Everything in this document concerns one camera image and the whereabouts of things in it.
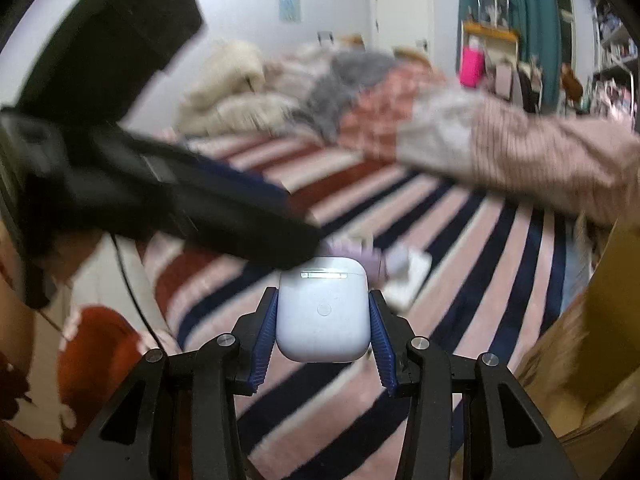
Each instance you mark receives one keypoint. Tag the pink bag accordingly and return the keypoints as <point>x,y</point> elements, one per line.
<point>472,66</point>

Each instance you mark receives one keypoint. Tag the patchwork pink grey duvet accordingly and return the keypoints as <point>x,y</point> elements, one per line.
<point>408,112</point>

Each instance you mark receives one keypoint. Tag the white power bank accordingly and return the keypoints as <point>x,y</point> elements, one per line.
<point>404,286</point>

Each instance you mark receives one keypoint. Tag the blue wall poster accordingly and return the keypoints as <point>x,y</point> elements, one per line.
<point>290,11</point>

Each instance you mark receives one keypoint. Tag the white door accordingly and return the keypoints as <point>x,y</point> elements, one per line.
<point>402,23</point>

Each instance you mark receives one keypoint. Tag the brown cardboard box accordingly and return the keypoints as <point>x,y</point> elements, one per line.
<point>583,374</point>

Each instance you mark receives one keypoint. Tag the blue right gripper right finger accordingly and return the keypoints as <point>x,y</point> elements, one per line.
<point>384,353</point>

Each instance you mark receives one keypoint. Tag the lavender small box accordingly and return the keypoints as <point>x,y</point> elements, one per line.
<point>396,261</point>

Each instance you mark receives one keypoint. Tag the cream fluffy blanket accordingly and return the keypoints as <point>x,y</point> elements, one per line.
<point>231,95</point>

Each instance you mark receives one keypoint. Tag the purple carton box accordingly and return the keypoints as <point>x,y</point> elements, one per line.
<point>369,257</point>

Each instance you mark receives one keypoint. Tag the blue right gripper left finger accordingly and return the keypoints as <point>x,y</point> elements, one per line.
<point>265,322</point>

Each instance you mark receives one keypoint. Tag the teal curtain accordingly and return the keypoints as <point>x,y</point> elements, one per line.
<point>537,23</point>

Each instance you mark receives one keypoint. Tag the yellow wooden shelf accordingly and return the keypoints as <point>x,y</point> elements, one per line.
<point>497,44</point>

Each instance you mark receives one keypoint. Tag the white earbuds case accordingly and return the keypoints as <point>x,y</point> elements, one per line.
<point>323,311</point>

